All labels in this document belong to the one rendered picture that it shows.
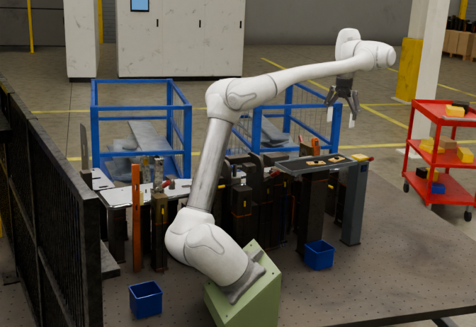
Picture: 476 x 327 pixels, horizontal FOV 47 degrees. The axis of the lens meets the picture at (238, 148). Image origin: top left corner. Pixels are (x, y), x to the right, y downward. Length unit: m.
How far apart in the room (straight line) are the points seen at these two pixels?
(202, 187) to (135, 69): 8.38
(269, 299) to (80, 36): 8.65
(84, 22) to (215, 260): 8.58
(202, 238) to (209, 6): 8.81
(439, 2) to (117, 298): 5.15
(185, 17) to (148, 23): 0.70
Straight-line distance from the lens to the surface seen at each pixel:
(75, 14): 10.26
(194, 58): 10.57
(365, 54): 2.29
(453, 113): 5.02
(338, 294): 2.39
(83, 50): 10.32
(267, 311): 2.06
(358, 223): 2.77
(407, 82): 9.82
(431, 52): 6.59
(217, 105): 2.17
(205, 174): 2.14
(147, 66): 10.45
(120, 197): 2.47
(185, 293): 2.32
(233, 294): 2.05
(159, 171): 2.31
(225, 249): 1.96
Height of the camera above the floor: 1.95
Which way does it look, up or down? 17 degrees down
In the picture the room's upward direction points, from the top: 3 degrees clockwise
